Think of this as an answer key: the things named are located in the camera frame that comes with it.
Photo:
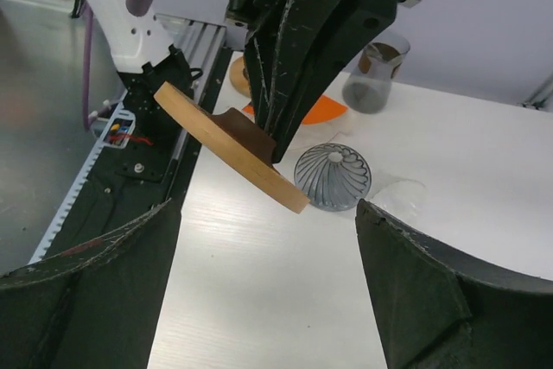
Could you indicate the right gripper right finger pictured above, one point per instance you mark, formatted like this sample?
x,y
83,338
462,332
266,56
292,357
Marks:
x,y
438,307

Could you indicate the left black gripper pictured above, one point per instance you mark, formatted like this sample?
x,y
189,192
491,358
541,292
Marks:
x,y
295,48

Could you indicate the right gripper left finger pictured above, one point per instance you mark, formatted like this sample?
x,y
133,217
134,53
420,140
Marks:
x,y
95,305

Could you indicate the orange coffee filter box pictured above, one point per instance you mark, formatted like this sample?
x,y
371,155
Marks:
x,y
326,120

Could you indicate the wooden dripper ring stand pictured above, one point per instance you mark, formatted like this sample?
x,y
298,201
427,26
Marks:
x,y
235,140

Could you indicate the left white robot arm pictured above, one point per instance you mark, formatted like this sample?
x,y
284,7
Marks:
x,y
139,44

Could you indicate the ribbed grey glass dripper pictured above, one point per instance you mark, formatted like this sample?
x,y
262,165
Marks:
x,y
333,176

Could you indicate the grey glass carafe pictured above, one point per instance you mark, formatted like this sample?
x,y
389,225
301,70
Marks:
x,y
369,85

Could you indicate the aluminium front rail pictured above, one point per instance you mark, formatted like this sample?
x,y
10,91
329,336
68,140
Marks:
x,y
196,39

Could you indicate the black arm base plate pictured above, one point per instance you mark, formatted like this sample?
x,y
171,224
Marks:
x,y
148,159

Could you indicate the grey slotted cable duct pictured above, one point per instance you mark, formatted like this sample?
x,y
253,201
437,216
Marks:
x,y
73,192

